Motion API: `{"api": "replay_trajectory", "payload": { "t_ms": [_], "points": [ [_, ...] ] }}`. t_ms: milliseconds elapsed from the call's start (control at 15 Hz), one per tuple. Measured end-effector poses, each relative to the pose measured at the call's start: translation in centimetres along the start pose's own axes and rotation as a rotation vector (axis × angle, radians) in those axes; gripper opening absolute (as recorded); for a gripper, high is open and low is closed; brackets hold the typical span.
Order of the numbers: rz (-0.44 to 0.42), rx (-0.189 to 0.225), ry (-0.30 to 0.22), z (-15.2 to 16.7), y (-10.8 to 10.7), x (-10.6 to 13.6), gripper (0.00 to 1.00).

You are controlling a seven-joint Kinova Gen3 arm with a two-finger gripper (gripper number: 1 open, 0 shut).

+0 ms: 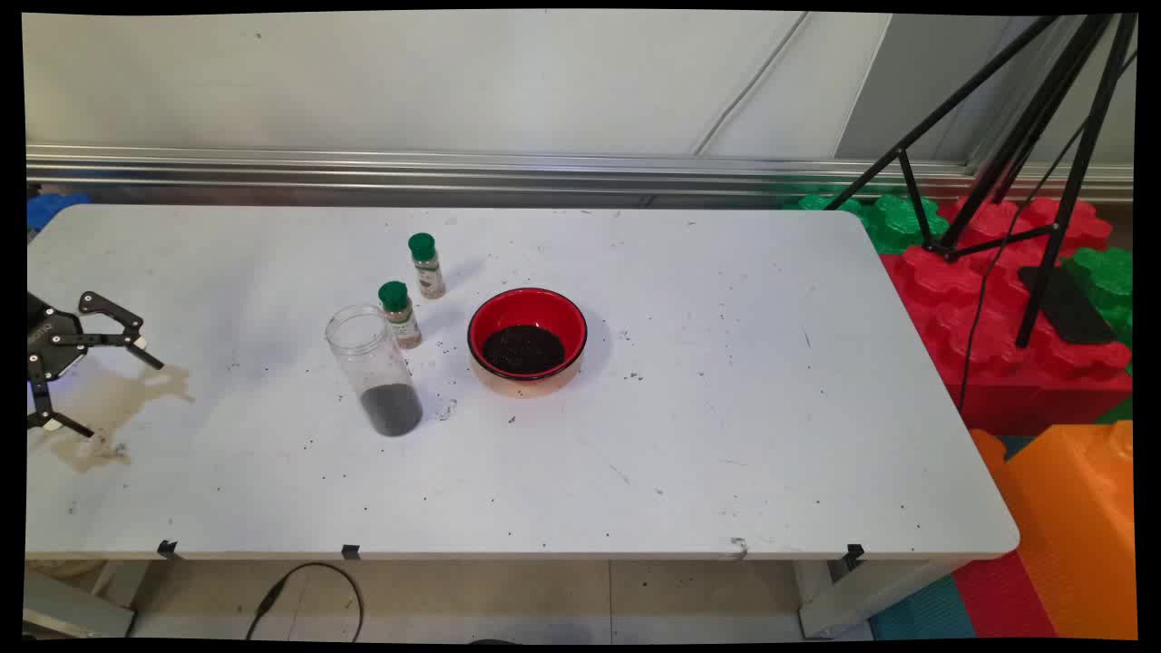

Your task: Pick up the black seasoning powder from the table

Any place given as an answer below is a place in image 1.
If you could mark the white table leg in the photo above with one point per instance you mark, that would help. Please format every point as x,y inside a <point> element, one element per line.
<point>853,599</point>

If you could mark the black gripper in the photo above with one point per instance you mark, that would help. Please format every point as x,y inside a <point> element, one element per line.
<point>54,340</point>

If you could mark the black tripod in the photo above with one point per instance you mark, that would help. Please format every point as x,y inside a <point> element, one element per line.
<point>1076,181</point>

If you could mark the teal floor mat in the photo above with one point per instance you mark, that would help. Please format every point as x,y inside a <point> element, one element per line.
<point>916,612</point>

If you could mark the aluminium wall rail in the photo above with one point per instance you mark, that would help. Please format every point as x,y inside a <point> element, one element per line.
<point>363,168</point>

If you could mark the green capped spice bottle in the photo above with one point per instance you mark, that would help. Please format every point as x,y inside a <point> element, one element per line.
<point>401,317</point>
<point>428,272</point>

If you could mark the blue foam building block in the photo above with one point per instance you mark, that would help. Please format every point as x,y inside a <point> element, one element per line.
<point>50,209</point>

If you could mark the red bowl with black seeds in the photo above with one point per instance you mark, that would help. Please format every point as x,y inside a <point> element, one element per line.
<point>526,349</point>

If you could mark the red floor mat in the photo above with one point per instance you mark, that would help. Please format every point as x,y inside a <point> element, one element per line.
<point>1002,599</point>

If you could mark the clear plastic jar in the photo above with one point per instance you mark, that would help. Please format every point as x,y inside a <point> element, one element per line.
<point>372,363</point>

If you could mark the black flat phone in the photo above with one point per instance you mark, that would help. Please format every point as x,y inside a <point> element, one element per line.
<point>1079,317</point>

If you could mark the green foam building block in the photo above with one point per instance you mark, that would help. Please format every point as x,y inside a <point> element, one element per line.
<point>893,222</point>
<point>1111,281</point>

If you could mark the red foam building block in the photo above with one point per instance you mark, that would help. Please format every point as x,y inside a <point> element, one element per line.
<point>1043,381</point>

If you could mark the orange foam building block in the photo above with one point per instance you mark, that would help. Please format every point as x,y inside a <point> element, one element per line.
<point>1070,526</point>

